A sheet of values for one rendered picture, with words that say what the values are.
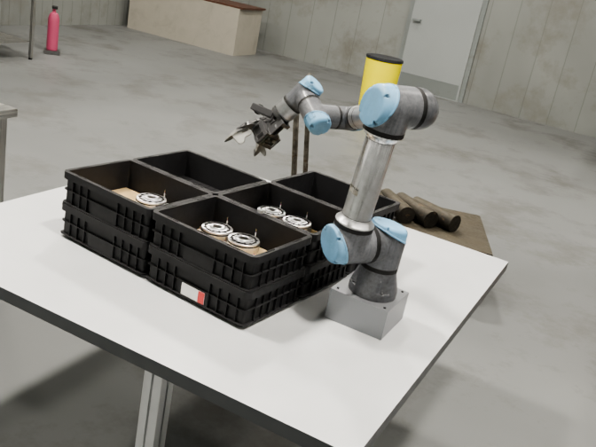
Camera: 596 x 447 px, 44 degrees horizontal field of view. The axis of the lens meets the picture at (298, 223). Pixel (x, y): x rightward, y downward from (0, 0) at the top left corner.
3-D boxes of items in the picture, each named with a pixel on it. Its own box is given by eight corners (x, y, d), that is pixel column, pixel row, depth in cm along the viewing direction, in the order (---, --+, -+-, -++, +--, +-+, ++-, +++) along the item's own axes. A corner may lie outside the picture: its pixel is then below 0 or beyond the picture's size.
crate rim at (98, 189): (214, 200, 247) (215, 194, 246) (149, 217, 223) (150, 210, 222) (129, 165, 266) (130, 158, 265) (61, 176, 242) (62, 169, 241)
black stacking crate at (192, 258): (306, 270, 231) (313, 238, 227) (247, 297, 207) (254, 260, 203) (210, 227, 250) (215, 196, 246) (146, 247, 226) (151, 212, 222)
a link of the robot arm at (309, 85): (314, 87, 231) (304, 69, 235) (288, 110, 235) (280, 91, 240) (328, 97, 236) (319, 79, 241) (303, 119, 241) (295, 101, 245)
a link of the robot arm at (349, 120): (459, 89, 203) (355, 102, 245) (428, 84, 198) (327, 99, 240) (458, 131, 204) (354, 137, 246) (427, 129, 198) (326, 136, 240)
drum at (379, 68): (382, 125, 861) (396, 62, 835) (348, 115, 876) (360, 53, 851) (395, 121, 899) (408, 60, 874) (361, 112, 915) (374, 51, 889)
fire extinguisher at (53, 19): (51, 50, 916) (54, 4, 897) (66, 55, 907) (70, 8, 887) (36, 51, 895) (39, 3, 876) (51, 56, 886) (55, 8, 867)
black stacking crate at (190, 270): (301, 302, 235) (308, 268, 231) (242, 332, 211) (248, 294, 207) (206, 257, 254) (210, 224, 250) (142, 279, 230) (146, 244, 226)
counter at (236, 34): (152, 27, 1281) (157, -18, 1256) (258, 55, 1199) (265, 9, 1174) (126, 27, 1222) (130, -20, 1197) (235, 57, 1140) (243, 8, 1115)
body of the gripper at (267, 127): (254, 144, 241) (279, 120, 237) (246, 125, 246) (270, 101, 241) (269, 152, 247) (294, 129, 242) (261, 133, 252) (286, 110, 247)
